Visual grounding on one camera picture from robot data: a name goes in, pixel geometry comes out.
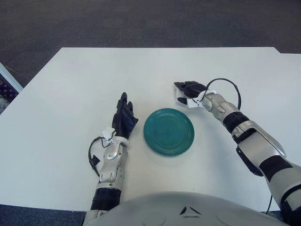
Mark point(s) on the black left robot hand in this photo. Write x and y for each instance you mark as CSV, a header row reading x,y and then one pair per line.
x,y
122,122

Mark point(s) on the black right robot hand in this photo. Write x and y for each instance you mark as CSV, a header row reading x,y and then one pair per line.
x,y
194,88

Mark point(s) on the white cube charger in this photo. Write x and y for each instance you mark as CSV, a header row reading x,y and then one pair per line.
x,y
176,94

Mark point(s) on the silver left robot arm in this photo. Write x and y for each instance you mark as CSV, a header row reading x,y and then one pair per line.
x,y
110,167

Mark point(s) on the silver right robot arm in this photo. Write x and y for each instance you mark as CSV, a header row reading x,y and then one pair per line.
x,y
256,146

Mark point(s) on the teal round plate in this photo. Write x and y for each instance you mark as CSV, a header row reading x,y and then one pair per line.
x,y
169,132

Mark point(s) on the white right wrist connector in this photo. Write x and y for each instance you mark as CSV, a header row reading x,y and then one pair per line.
x,y
191,103

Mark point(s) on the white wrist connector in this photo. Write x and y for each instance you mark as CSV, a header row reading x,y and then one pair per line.
x,y
108,133
191,103

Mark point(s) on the white left wrist connector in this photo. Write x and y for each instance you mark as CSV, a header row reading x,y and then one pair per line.
x,y
108,133

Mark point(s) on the grey robot torso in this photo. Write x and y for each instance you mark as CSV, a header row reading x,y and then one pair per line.
x,y
164,209

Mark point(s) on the purple patterned rug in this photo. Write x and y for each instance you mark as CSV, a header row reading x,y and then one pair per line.
x,y
7,93

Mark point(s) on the white framed board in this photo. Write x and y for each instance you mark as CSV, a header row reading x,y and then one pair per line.
x,y
9,77

